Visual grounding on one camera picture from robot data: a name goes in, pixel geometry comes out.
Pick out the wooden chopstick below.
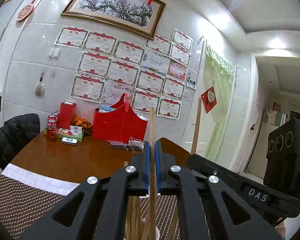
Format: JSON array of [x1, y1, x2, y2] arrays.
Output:
[[148, 107, 157, 240], [190, 97, 202, 155]]

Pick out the wooden chopsticks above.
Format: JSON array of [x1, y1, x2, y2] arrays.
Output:
[[123, 160, 151, 240]]

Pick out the right hand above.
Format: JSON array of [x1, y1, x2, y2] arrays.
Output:
[[274, 222, 286, 240]]

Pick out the brown wooden chair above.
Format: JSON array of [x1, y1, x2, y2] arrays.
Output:
[[159, 138, 190, 167]]

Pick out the white paper strip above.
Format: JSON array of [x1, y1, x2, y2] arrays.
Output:
[[1, 164, 80, 196]]

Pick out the pink cylindrical cup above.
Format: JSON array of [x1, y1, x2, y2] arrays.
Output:
[[123, 218, 161, 240]]

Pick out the packaged snack bag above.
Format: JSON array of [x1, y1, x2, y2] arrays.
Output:
[[110, 137, 144, 151]]

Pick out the red diamond door decoration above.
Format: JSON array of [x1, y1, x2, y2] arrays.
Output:
[[200, 86, 217, 114]]

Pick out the red felt bag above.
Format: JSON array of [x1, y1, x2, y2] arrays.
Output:
[[92, 93, 148, 144]]

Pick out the white small device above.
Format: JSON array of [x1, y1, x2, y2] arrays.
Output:
[[62, 137, 78, 145]]

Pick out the green flat box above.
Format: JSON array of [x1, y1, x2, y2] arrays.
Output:
[[55, 126, 84, 142]]

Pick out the brown polka dot placemat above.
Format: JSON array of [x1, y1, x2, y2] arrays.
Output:
[[0, 174, 177, 239]]

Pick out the orange snack packet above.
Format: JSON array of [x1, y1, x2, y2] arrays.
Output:
[[71, 114, 93, 134]]

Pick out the green curtain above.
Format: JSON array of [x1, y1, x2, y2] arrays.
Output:
[[203, 44, 236, 161]]

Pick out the red soda can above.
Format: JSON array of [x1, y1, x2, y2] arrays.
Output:
[[46, 111, 59, 139]]

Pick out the red tall box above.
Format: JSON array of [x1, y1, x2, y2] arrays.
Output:
[[57, 101, 76, 129]]

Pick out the black jacket on chair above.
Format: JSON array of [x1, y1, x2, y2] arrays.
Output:
[[0, 113, 40, 170]]

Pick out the hanging scrub brush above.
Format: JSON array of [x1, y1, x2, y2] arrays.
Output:
[[34, 72, 45, 97]]

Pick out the large framed blossom painting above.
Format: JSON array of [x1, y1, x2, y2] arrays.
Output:
[[61, 0, 166, 40]]

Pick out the red round wall ornament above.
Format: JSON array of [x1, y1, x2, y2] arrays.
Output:
[[16, 0, 36, 22]]

